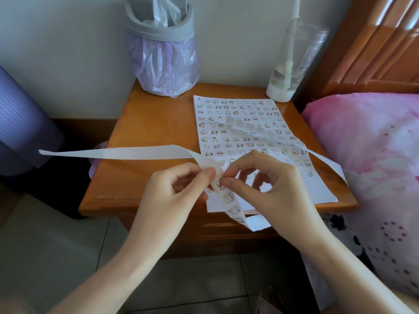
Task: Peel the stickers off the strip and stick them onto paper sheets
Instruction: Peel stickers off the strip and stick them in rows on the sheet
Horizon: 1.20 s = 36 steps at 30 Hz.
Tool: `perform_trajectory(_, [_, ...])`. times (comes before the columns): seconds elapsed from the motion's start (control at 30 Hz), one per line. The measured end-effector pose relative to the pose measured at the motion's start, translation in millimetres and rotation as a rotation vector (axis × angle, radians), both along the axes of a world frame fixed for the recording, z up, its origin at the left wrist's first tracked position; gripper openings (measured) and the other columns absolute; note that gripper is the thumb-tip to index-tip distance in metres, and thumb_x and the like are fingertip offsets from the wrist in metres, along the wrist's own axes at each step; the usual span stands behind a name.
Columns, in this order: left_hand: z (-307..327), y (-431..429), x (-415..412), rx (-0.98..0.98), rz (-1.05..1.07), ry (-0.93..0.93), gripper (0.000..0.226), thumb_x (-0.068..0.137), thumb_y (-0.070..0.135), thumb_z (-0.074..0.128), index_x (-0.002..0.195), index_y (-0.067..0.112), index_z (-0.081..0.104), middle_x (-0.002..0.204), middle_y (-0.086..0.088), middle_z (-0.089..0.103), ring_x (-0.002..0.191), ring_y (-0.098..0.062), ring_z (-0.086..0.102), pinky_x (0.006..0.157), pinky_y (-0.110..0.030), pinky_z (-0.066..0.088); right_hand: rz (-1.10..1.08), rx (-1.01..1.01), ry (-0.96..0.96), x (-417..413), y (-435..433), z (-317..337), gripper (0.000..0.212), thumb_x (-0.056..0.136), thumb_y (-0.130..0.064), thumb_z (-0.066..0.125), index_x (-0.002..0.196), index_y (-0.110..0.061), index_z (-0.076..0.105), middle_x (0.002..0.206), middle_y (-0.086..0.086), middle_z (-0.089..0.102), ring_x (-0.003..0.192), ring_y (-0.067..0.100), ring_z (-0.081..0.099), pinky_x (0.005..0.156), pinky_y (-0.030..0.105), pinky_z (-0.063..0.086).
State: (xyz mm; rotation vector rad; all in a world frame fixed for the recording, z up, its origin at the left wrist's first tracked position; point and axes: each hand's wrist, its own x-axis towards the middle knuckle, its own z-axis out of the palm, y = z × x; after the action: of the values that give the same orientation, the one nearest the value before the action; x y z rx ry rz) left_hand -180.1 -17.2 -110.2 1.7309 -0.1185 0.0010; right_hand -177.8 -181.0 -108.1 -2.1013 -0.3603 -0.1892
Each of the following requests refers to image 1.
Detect purple plastic bin bag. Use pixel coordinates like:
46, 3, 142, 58
127, 29, 201, 99

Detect long white sticker strip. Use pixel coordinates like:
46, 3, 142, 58
39, 115, 348, 232

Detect purple rolled mat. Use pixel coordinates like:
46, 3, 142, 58
0, 65, 65, 177

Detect wooden nightstand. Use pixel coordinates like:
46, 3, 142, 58
78, 81, 359, 259

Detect white straw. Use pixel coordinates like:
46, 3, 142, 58
284, 0, 301, 90

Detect white paper sheet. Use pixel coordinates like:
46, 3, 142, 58
193, 95, 339, 214

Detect person's left hand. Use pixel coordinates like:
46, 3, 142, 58
126, 162, 217, 259

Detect pink slipper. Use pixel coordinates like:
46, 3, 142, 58
255, 284, 285, 314

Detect rows of stuck cartoon stickers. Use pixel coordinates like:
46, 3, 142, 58
195, 98, 314, 179

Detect person's right hand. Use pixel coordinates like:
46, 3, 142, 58
221, 150, 334, 252

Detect grey trash bin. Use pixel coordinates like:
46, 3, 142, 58
124, 0, 196, 42

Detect pink floral bedding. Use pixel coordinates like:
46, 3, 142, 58
301, 92, 419, 311

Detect white backing scraps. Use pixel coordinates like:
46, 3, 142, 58
142, 0, 182, 27

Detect purple plastic container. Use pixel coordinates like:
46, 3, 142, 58
88, 141, 109, 180

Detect wooden bed headboard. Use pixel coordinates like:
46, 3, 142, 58
298, 0, 419, 108

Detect person's leg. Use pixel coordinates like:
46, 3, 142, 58
389, 289, 419, 314

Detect clear cup with white base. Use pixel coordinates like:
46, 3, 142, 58
265, 22, 330, 103

